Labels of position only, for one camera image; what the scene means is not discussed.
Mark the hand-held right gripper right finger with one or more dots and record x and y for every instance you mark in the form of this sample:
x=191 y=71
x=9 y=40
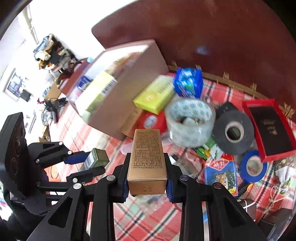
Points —
x=170 y=187

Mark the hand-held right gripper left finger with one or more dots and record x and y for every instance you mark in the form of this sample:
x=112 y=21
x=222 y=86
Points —
x=122 y=183

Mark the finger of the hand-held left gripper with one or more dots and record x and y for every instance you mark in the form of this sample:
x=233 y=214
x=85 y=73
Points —
x=87 y=172
x=76 y=157

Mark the small dark green box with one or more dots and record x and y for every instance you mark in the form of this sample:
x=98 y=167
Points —
x=97 y=158

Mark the gold carton box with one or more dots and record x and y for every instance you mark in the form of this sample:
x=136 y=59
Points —
x=146 y=162

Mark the brown cardboard box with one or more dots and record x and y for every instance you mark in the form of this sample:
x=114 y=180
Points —
x=129 y=97

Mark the plaid blanket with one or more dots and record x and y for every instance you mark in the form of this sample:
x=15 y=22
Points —
x=143 y=220

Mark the playing cards pack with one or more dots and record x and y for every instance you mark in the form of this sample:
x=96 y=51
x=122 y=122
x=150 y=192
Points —
x=222 y=176

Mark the black device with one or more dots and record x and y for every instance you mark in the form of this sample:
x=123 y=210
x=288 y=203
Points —
x=52 y=106

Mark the blister card package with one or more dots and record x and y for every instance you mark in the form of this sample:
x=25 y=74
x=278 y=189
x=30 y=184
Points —
x=211 y=148

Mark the long orange box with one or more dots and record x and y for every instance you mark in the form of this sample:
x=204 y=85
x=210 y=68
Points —
x=131 y=122

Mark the red tape roll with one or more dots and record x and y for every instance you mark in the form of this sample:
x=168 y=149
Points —
x=150 y=120

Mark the clear tape roll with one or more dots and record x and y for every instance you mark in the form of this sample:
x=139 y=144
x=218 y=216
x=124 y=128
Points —
x=189 y=120

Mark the framed picture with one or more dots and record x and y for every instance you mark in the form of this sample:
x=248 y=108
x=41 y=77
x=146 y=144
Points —
x=15 y=85

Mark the yellow-green medicine box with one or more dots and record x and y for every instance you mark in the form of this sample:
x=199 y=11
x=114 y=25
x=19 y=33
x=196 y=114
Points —
x=101 y=90

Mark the black tape roll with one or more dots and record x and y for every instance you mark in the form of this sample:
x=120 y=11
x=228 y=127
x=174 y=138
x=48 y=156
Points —
x=219 y=132

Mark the blue and white package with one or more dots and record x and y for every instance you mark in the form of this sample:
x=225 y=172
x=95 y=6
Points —
x=83 y=83

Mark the blue tape roll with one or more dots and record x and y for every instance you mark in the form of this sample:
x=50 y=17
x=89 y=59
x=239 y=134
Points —
x=242 y=166

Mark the brown striped glasses case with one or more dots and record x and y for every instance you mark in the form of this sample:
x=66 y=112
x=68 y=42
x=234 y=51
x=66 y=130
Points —
x=251 y=208

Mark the yellow box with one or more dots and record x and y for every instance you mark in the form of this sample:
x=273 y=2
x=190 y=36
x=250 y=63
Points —
x=155 y=95

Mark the pile of clothes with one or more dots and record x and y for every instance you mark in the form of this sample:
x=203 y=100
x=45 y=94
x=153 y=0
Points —
x=53 y=53

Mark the blue foil pack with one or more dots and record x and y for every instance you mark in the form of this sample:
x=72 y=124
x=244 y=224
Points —
x=188 y=81

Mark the black box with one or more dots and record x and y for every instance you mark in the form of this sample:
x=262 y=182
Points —
x=272 y=222

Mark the red tray box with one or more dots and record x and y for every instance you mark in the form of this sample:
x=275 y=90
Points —
x=268 y=129

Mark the printed fabric pouch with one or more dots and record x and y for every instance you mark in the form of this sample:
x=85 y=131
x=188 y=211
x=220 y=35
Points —
x=285 y=176

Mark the brown headboard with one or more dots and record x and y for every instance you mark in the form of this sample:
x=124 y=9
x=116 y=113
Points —
x=208 y=34

